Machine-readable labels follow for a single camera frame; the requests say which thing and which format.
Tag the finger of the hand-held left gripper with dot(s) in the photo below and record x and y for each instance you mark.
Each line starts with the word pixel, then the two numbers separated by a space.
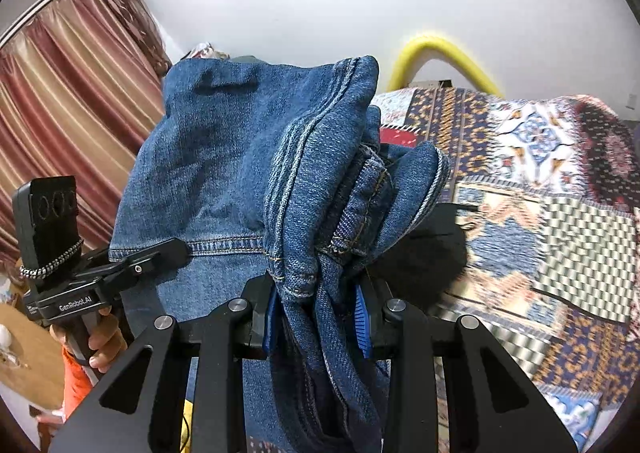
pixel 150 263

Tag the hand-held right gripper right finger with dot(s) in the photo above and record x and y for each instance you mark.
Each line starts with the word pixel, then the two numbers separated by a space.
pixel 362 325

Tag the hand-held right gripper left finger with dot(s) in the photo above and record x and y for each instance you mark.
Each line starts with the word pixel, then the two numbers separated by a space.
pixel 270 328

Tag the blue denim jeans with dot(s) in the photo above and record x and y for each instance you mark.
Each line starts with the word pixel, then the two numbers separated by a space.
pixel 215 158

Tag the person's left forearm orange sleeve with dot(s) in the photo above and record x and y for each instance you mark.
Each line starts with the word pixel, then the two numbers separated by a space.
pixel 75 383

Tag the person's left hand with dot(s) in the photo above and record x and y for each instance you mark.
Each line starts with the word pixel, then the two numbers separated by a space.
pixel 107 340

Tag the black garment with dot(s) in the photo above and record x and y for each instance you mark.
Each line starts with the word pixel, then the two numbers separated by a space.
pixel 425 258

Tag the striped brown curtain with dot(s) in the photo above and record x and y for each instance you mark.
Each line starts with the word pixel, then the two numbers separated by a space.
pixel 65 108

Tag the wooden table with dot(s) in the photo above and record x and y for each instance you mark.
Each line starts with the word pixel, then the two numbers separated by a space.
pixel 30 358

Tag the patchwork printed blanket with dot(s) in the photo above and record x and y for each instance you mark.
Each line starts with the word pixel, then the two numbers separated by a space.
pixel 525 233

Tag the yellow foam tube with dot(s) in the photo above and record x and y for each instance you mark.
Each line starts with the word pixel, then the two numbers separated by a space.
pixel 430 45

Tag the white wall socket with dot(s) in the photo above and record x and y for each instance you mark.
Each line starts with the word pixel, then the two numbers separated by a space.
pixel 634 101

